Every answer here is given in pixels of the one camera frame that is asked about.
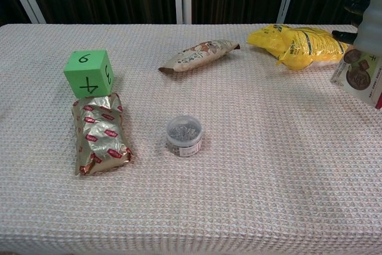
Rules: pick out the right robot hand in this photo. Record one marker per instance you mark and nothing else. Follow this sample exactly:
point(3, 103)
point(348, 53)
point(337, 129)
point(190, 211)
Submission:
point(371, 22)

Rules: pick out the biscuit box red green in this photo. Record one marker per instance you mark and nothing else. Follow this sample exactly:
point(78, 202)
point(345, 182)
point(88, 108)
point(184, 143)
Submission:
point(358, 79)

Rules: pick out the yellow snack bag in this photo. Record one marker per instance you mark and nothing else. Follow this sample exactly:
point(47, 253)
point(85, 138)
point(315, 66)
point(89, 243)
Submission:
point(298, 46)

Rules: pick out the beige snack bar packet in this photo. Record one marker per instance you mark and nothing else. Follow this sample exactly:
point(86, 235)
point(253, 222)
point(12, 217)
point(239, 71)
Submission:
point(197, 56)

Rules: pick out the clear round jar of pins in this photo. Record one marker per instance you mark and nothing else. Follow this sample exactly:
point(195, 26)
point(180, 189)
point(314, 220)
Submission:
point(184, 135)

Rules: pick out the beige woven tablecloth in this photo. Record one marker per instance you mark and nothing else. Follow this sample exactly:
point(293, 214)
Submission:
point(191, 207)

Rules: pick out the green numbered foam cube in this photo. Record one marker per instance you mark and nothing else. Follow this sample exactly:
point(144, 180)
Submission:
point(89, 73)

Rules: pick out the gold foil snack pack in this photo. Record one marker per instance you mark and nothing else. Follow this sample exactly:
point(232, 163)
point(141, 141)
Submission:
point(101, 135)

